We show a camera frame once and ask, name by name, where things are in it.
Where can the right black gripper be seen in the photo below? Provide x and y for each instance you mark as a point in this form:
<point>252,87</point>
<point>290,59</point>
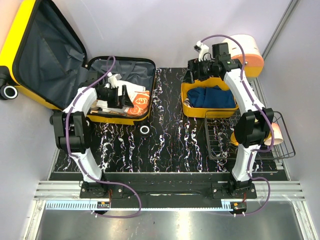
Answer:
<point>194,65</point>

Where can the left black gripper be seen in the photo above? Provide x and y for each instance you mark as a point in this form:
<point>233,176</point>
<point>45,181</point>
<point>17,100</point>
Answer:
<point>120,101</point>

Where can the orange printed cloth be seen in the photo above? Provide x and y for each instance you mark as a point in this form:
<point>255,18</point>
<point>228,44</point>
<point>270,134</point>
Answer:
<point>140,100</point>

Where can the black white striped garment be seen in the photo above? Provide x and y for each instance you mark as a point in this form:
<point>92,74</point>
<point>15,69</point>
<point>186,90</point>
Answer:
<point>187,103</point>

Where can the navy blue garment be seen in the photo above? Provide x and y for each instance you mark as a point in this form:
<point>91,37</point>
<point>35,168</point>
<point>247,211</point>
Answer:
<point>211,98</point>

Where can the yellow Pikachu suitcase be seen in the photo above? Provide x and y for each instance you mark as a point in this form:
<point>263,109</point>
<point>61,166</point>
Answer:
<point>43,58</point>

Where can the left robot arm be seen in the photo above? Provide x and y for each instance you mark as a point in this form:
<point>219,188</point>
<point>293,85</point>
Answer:
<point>72,129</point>

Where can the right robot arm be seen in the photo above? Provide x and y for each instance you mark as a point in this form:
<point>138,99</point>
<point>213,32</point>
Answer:
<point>255,123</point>

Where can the black marble pattern mat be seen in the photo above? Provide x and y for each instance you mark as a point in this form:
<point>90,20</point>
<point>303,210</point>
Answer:
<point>177,143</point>

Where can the white pink drawer cabinet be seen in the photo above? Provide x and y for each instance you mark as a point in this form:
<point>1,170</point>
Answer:
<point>254,62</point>

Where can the yellow ceramic dish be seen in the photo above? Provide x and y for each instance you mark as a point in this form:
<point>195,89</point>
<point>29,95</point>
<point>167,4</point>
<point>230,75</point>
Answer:
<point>235,143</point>

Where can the pink white cup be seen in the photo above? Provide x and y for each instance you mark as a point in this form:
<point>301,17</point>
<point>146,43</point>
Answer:
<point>277,136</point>

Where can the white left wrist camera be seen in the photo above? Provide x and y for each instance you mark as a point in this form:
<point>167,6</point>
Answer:
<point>113,79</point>

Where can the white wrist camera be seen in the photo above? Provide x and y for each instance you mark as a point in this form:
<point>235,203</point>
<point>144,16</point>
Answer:
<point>202,50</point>
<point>113,79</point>

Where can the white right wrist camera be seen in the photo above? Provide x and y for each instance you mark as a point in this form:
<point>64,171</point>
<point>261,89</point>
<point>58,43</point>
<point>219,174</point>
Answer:
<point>202,50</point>

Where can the orange strap wristwatch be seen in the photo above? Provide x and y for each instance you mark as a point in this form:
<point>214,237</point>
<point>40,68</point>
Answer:
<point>94,106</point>

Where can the black wire rack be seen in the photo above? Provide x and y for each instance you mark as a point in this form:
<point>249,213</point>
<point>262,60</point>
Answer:
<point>219,130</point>

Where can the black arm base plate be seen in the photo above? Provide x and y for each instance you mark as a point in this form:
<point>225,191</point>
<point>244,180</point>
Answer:
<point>209,185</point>

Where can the aluminium frame rail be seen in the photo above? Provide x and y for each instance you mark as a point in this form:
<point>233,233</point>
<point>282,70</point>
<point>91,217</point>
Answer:
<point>65,195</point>

